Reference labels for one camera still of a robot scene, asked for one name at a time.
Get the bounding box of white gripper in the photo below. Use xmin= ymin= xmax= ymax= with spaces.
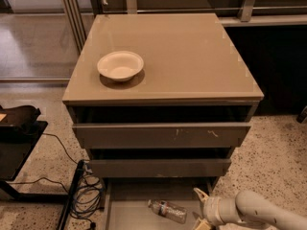
xmin=192 ymin=188 xmax=240 ymax=230

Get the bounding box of clear plastic water bottle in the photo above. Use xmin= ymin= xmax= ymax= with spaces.
xmin=148 ymin=199 xmax=187 ymax=224

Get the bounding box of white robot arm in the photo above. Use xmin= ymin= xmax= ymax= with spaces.
xmin=193 ymin=188 xmax=307 ymax=230

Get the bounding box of grey open bottom drawer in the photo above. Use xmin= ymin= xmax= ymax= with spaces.
xmin=103 ymin=178 xmax=213 ymax=230

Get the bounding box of grey drawer cabinet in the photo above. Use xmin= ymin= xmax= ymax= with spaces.
xmin=61 ymin=12 xmax=265 ymax=190

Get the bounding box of grey middle drawer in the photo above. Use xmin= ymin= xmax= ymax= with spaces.
xmin=89 ymin=159 xmax=231 ymax=178

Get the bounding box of grey top drawer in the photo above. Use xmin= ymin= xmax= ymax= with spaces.
xmin=73 ymin=123 xmax=250 ymax=149

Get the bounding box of black metal stand leg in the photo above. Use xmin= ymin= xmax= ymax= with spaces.
xmin=56 ymin=160 xmax=84 ymax=230

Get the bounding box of dark object at right edge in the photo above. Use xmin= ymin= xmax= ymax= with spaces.
xmin=296 ymin=105 xmax=307 ymax=124

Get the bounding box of white paper bowl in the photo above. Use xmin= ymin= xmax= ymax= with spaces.
xmin=97 ymin=51 xmax=144 ymax=81

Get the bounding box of black side table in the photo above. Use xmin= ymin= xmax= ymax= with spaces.
xmin=0 ymin=121 xmax=67 ymax=204

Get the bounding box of black object on table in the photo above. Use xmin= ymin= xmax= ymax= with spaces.
xmin=0 ymin=105 xmax=41 ymax=133

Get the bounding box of blue coiled cable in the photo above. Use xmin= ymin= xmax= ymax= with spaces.
xmin=69 ymin=172 xmax=105 ymax=223

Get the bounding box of black floor cable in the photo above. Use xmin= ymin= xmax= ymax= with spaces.
xmin=9 ymin=132 xmax=80 ymax=194

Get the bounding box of grey wall shelf rail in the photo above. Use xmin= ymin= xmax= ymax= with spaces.
xmin=89 ymin=0 xmax=307 ymax=28

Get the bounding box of metal window frame post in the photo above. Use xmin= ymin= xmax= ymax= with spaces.
xmin=61 ymin=0 xmax=86 ymax=54

